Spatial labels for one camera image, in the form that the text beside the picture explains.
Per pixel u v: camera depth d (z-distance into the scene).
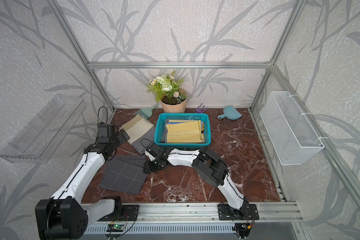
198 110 1.19
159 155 0.72
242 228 0.76
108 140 0.62
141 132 1.03
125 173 0.87
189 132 1.02
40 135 0.67
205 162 0.57
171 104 1.01
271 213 0.75
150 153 0.74
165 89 0.90
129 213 0.75
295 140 0.59
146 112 1.20
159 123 0.99
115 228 0.71
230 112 1.20
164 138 0.96
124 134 0.77
